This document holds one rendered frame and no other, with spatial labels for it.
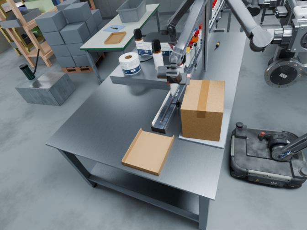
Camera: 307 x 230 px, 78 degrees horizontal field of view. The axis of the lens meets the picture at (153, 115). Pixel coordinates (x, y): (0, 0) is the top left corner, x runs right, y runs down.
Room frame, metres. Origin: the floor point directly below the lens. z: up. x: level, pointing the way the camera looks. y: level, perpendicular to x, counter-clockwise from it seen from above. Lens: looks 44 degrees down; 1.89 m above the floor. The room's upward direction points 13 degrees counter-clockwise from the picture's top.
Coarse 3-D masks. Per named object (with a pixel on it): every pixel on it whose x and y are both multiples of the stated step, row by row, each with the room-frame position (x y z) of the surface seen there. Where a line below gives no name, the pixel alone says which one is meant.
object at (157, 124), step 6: (198, 54) 1.80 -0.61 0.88; (192, 66) 1.60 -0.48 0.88; (180, 90) 1.27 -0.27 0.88; (168, 102) 1.16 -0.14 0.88; (174, 102) 1.14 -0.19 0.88; (162, 114) 1.04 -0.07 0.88; (168, 114) 1.02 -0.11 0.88; (156, 120) 0.99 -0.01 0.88; (156, 126) 0.93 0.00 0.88; (162, 126) 0.91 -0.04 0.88
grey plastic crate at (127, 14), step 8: (128, 0) 4.13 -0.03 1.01; (136, 0) 4.07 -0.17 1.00; (144, 0) 3.86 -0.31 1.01; (120, 8) 3.75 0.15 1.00; (128, 8) 4.07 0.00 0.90; (136, 8) 3.47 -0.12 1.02; (144, 8) 3.90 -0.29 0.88; (120, 16) 3.62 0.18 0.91; (128, 16) 3.57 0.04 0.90; (136, 16) 3.51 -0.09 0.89
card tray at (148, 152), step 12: (144, 132) 0.94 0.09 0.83; (132, 144) 0.83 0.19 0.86; (144, 144) 0.83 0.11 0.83; (156, 144) 0.81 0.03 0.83; (168, 144) 0.78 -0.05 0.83; (132, 156) 0.75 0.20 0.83; (144, 156) 0.73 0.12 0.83; (156, 156) 0.71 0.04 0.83; (144, 168) 0.62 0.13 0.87; (156, 168) 0.62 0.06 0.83
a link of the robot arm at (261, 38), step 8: (232, 0) 0.96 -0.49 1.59; (240, 0) 0.95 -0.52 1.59; (232, 8) 0.95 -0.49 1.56; (240, 8) 0.92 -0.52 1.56; (240, 16) 0.90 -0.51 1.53; (248, 16) 0.88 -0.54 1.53; (240, 24) 0.90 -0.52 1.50; (248, 24) 0.86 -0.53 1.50; (256, 24) 0.84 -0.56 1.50; (248, 32) 0.84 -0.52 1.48; (256, 32) 0.80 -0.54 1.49; (264, 32) 0.79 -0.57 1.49; (256, 40) 0.78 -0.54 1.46; (264, 40) 0.76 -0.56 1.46
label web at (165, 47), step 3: (192, 36) 1.94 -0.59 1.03; (189, 42) 1.92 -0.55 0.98; (162, 45) 1.87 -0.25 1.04; (165, 45) 1.85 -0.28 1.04; (168, 45) 1.84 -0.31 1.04; (162, 48) 1.87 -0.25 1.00; (165, 48) 1.85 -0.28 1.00; (168, 48) 1.84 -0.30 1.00; (171, 48) 1.82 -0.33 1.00; (162, 51) 1.87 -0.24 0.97; (165, 51) 1.85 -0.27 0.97; (168, 51) 1.84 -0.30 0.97; (171, 51) 1.82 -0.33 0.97; (162, 54) 1.87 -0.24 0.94; (165, 54) 1.85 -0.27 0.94; (168, 54) 1.84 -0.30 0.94
